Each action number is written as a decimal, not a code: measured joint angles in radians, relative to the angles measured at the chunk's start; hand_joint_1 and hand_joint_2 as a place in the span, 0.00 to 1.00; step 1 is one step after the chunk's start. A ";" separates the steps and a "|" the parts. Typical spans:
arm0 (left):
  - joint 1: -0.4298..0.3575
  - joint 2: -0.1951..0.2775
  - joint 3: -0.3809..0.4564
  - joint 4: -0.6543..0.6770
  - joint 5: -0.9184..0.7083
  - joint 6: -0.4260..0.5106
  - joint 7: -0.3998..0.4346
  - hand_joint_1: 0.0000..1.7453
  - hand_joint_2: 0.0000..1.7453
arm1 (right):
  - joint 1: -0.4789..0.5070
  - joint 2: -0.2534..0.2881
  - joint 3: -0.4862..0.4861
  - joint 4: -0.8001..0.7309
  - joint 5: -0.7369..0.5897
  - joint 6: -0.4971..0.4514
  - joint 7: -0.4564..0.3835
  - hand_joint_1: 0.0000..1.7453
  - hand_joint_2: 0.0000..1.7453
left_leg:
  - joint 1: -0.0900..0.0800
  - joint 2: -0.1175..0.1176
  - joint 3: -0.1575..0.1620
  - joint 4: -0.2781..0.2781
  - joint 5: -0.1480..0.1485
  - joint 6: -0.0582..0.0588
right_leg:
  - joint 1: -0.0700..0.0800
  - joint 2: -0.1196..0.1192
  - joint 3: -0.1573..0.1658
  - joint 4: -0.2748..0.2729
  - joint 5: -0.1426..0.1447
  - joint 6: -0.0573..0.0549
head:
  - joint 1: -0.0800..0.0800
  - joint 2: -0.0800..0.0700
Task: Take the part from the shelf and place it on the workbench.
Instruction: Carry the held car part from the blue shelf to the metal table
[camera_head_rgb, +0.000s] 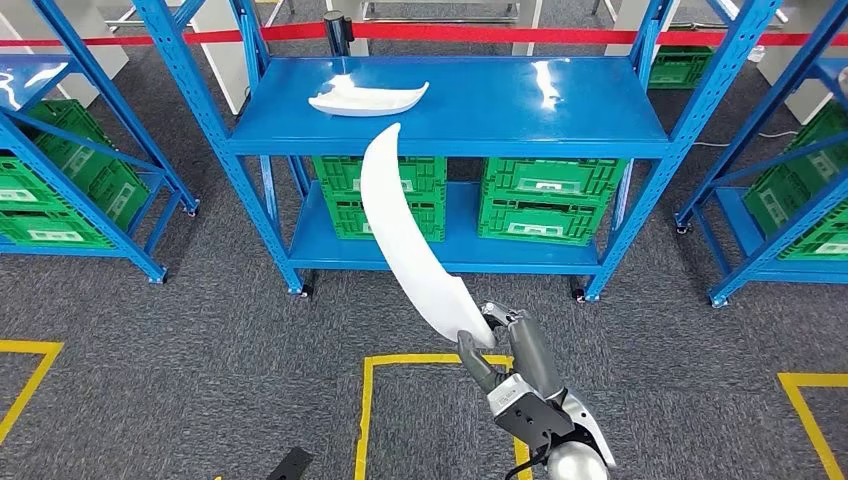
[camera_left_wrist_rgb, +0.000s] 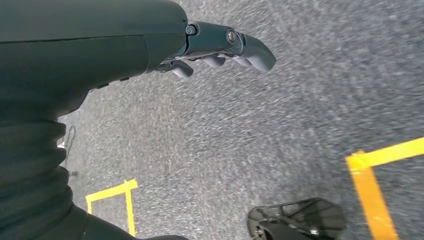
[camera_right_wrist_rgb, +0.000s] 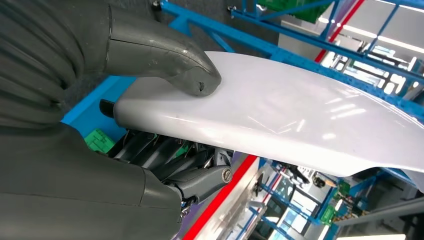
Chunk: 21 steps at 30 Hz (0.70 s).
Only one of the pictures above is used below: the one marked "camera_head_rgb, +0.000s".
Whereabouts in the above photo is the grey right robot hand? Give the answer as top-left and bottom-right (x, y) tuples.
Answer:
(457, 301), (566, 403)

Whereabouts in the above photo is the white curved plastic part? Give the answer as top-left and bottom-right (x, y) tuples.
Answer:
(307, 74), (431, 119)
(359, 122), (497, 350)

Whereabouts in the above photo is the blue steel shelf rack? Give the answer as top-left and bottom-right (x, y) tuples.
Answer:
(132, 0), (783, 305)
(0, 0), (200, 285)
(675, 0), (848, 309)

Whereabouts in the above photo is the yellow floor tape square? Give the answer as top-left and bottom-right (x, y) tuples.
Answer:
(352, 352), (533, 480)

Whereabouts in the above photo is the red barrier belt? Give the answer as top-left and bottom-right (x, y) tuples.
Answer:
(0, 21), (848, 49)

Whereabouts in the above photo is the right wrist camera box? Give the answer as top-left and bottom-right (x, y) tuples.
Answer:
(486, 372), (576, 453)

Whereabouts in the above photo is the black camera cable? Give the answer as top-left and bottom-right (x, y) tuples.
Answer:
(504, 442), (552, 480)

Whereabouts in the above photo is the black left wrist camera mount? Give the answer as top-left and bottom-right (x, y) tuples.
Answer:
(264, 447), (315, 480)

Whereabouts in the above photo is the white floor cable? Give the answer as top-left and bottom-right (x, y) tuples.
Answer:
(692, 130), (800, 148)

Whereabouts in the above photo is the black barrier post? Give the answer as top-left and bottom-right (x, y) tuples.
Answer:
(323, 9), (356, 58)

